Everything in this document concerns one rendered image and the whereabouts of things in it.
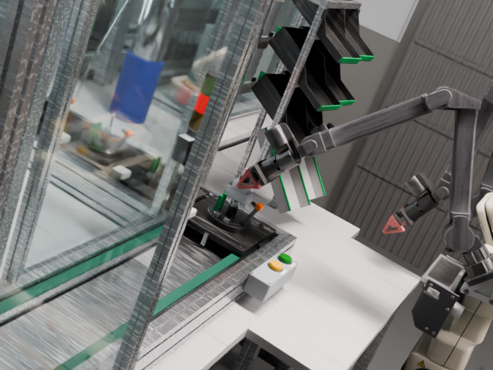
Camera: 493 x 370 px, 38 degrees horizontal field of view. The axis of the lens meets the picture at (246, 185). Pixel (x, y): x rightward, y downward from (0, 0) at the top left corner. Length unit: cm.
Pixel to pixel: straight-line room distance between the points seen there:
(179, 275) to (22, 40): 130
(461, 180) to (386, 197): 295
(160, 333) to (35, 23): 103
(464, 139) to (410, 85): 280
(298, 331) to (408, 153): 299
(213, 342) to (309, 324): 35
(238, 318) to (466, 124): 81
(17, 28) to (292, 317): 150
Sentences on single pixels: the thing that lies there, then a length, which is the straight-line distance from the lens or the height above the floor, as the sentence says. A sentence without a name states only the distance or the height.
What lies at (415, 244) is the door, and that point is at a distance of 502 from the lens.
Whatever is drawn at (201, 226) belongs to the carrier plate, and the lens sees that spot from 211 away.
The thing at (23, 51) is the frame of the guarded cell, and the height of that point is 168.
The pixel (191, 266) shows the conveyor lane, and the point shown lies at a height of 92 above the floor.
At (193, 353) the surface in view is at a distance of 179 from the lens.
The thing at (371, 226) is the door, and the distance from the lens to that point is 507.
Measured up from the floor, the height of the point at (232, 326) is 86.
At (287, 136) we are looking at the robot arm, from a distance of 205.
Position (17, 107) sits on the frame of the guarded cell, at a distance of 76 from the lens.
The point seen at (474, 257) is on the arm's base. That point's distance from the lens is 207.
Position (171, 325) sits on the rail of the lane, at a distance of 168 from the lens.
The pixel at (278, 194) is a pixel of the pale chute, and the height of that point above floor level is 104.
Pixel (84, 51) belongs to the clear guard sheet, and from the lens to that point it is 83.
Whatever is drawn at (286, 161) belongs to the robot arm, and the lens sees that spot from 204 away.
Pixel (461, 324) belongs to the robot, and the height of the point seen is 94.
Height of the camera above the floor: 190
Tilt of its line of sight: 22 degrees down
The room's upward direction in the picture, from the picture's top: 22 degrees clockwise
